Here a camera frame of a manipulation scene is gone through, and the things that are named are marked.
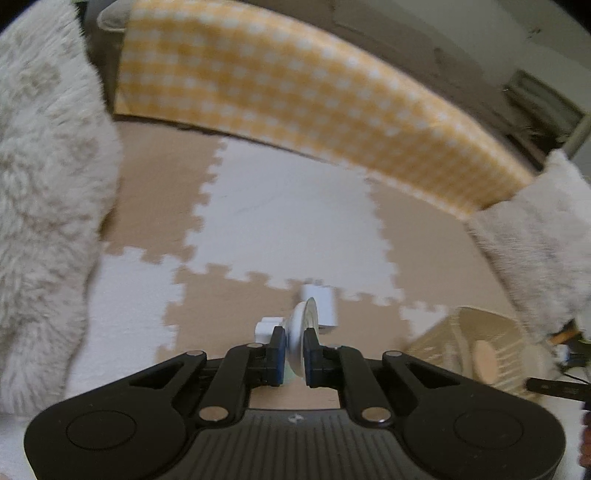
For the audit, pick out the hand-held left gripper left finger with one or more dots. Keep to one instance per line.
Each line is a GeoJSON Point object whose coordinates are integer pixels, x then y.
{"type": "Point", "coordinates": [278, 358]}

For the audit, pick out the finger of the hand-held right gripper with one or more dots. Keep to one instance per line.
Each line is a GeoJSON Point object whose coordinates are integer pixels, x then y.
{"type": "Point", "coordinates": [558, 389]}

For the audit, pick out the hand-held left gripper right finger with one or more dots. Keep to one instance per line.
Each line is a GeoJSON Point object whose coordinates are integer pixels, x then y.
{"type": "Point", "coordinates": [310, 361]}

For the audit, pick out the white round disc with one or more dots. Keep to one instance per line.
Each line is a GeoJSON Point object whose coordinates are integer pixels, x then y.
{"type": "Point", "coordinates": [298, 337]}

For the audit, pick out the cream perforated plastic basket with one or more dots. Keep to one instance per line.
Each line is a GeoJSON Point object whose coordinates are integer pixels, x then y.
{"type": "Point", "coordinates": [443, 342]}

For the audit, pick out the small white plastic piece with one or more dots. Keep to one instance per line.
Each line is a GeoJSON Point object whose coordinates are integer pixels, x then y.
{"type": "Point", "coordinates": [265, 328]}

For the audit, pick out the wooden cabinet leg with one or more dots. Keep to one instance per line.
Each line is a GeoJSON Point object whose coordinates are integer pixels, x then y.
{"type": "Point", "coordinates": [565, 335]}

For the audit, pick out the white power adapter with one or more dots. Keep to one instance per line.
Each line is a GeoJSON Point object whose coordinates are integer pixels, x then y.
{"type": "Point", "coordinates": [325, 307]}

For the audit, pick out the square white fluffy pillow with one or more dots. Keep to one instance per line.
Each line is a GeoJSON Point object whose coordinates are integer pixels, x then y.
{"type": "Point", "coordinates": [540, 249]}

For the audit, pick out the beige and white foam mat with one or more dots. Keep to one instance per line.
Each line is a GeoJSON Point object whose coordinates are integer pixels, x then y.
{"type": "Point", "coordinates": [286, 212]}

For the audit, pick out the yellow checkered cloth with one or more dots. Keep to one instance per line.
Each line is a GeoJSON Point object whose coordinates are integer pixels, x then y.
{"type": "Point", "coordinates": [300, 92]}

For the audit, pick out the large white fluffy pillow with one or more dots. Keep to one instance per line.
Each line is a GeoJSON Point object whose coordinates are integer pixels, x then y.
{"type": "Point", "coordinates": [46, 207]}

